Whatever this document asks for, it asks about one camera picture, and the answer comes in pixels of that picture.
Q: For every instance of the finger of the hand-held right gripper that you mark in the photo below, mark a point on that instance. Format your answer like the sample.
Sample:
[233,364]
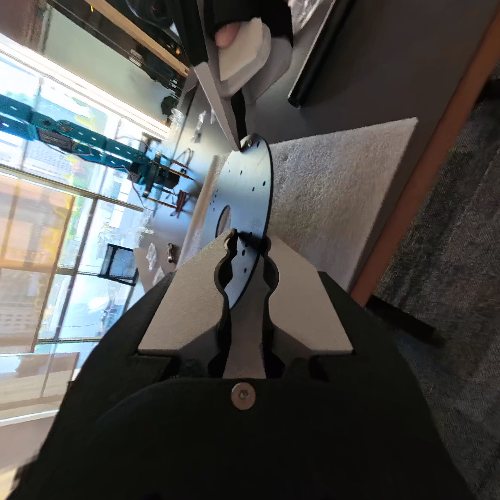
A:
[275,66]
[218,101]

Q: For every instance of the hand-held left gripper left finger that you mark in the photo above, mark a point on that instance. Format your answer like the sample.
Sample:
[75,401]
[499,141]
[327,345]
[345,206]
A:
[183,312]

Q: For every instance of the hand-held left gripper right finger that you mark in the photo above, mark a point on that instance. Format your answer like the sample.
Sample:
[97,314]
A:
[308,312]

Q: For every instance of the black metal chassis plate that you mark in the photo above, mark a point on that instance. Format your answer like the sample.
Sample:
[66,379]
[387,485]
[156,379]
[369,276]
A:
[250,187]

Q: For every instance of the teal toy robot arm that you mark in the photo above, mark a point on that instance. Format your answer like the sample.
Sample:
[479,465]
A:
[113,150]

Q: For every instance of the dark desk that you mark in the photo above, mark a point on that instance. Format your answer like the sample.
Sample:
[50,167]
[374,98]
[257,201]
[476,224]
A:
[351,78]

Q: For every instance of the black desk foot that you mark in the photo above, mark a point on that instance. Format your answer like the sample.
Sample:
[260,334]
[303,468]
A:
[406,320]

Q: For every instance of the person's right hand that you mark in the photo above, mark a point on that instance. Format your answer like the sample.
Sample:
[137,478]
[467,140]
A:
[224,34]

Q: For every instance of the small clear plastic bag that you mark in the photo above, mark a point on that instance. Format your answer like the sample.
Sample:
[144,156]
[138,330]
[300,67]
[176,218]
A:
[194,134]
[310,11]
[213,116]
[151,254]
[202,117]
[158,275]

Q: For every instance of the crumpled clear plastic bag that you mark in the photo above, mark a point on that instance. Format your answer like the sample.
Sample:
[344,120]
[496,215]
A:
[177,117]
[142,230]

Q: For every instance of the small black object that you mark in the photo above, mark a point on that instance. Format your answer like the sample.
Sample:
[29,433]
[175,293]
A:
[168,105]

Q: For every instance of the small metal screws bundle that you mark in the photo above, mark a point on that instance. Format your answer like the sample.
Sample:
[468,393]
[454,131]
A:
[170,252]

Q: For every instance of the white foam sheet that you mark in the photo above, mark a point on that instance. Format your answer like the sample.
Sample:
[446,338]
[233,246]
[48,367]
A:
[332,195]

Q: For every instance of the black metal frame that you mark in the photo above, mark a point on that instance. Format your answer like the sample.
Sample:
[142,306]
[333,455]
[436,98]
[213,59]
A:
[102,261]

